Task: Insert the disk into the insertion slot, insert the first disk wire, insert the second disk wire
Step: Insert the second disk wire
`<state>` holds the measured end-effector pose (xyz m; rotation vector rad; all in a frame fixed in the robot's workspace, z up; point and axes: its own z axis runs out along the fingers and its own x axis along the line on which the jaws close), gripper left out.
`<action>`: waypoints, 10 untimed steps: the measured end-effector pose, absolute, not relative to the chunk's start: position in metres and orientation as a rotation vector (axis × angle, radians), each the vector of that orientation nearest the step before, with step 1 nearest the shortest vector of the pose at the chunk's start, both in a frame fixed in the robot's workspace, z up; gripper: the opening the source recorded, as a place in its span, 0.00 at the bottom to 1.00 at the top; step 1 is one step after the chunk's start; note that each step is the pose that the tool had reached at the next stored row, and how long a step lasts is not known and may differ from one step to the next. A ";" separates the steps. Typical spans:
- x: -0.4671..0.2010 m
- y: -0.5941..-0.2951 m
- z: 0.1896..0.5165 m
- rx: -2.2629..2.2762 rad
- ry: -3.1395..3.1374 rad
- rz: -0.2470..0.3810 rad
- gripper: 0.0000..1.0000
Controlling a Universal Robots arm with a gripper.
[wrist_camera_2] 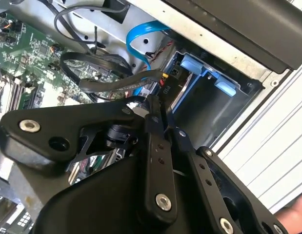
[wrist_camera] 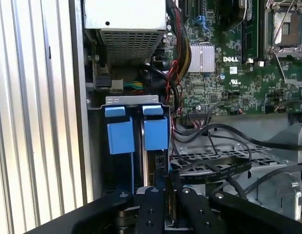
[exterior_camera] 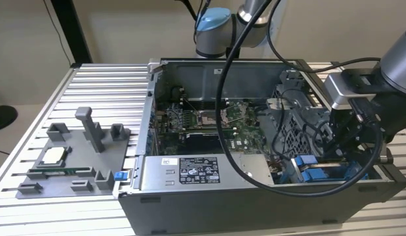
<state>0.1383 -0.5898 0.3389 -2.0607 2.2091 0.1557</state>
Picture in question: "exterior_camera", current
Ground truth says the black RAM slot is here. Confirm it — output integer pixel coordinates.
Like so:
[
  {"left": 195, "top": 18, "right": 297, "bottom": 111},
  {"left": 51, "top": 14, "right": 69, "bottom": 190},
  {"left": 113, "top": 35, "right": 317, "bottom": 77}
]
[
  {"left": 183, "top": 125, "right": 233, "bottom": 129},
  {"left": 183, "top": 128, "right": 235, "bottom": 132}
]

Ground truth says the silver CPU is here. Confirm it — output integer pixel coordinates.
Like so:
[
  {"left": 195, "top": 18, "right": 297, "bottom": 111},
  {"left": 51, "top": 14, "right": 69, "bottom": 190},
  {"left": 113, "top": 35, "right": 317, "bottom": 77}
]
[{"left": 38, "top": 147, "right": 71, "bottom": 167}]

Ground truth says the black round base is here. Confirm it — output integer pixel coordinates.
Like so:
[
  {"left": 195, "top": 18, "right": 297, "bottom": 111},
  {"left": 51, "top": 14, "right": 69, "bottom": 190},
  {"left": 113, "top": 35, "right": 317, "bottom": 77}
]
[{"left": 0, "top": 105, "right": 19, "bottom": 132}]

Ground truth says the grey metal disk bay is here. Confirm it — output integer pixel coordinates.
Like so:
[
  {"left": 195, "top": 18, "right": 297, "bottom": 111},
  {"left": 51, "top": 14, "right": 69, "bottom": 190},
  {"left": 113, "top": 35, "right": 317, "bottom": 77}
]
[{"left": 258, "top": 70, "right": 334, "bottom": 160}]

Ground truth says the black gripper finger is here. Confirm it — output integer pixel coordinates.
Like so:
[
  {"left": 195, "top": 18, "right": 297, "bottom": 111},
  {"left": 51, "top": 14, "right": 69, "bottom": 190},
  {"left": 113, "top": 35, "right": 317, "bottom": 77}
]
[
  {"left": 324, "top": 109, "right": 350, "bottom": 160},
  {"left": 340, "top": 115, "right": 370, "bottom": 158}
]

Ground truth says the green RAM stick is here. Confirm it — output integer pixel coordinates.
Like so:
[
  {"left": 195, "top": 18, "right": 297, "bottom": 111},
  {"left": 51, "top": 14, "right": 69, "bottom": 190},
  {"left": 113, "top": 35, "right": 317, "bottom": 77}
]
[{"left": 28, "top": 167, "right": 93, "bottom": 177}]

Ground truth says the black graphics card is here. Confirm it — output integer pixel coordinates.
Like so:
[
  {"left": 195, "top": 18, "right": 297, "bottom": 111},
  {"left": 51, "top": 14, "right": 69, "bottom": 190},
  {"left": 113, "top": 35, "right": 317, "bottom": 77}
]
[{"left": 183, "top": 134, "right": 223, "bottom": 152}]

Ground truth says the grey parts rack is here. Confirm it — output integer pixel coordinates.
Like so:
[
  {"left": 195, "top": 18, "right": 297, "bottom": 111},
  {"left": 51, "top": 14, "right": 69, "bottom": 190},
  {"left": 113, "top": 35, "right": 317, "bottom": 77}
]
[{"left": 15, "top": 107, "right": 134, "bottom": 200}]

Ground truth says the thin black wire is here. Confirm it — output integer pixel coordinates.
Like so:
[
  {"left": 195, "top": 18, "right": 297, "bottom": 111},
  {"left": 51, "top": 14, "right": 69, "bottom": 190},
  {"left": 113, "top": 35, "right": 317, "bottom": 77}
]
[{"left": 273, "top": 88, "right": 304, "bottom": 160}]

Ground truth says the CPU socket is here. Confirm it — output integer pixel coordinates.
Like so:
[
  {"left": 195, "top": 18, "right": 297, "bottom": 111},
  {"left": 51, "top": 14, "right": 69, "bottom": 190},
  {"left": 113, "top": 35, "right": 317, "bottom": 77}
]
[{"left": 194, "top": 108, "right": 231, "bottom": 127}]

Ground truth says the slim black cable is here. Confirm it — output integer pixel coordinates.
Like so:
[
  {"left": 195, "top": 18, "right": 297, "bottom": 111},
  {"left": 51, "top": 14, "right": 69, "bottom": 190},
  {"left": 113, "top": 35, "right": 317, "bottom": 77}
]
[{"left": 268, "top": 0, "right": 382, "bottom": 73}]

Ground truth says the green motherboard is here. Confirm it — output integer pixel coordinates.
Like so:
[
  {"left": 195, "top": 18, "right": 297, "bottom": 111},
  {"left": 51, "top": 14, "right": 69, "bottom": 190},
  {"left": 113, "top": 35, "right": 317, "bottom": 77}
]
[{"left": 155, "top": 98, "right": 276, "bottom": 157}]

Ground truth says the black disk wire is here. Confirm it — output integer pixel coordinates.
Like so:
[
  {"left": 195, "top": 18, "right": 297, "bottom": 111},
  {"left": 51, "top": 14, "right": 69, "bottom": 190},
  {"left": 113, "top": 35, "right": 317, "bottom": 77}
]
[{"left": 300, "top": 121, "right": 333, "bottom": 155}]

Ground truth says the red and black wire bundle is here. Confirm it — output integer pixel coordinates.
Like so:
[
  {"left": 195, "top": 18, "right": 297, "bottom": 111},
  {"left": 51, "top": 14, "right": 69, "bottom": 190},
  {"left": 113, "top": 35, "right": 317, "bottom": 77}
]
[{"left": 268, "top": 157, "right": 285, "bottom": 176}]

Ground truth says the black frame post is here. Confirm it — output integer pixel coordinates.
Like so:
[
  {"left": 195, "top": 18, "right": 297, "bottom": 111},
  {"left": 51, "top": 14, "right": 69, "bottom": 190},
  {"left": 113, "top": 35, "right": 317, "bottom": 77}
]
[{"left": 51, "top": 0, "right": 94, "bottom": 65}]

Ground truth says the silver power supply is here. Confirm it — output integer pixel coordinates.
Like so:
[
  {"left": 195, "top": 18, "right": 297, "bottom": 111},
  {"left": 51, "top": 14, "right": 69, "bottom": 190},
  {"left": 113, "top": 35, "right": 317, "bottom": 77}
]
[{"left": 137, "top": 154, "right": 276, "bottom": 192}]

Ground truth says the dark grey PC case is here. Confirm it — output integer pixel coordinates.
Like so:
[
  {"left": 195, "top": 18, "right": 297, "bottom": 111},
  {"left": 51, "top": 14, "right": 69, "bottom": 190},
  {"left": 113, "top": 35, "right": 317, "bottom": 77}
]
[{"left": 117, "top": 58, "right": 406, "bottom": 236}]

